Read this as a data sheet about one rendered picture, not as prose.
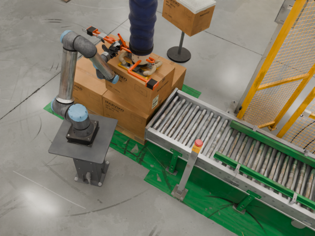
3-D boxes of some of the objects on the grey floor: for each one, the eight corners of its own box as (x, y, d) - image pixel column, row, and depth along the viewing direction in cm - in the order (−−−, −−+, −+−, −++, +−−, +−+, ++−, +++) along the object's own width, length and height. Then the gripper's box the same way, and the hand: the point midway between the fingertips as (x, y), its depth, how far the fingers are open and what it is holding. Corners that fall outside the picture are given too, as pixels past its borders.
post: (183, 191, 311) (203, 143, 232) (180, 195, 307) (199, 149, 228) (178, 188, 312) (196, 140, 233) (175, 193, 309) (192, 145, 230)
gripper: (111, 62, 262) (124, 51, 274) (111, 52, 252) (124, 40, 264) (104, 59, 264) (117, 47, 276) (103, 48, 254) (116, 37, 266)
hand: (117, 43), depth 270 cm, fingers closed on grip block, 6 cm apart
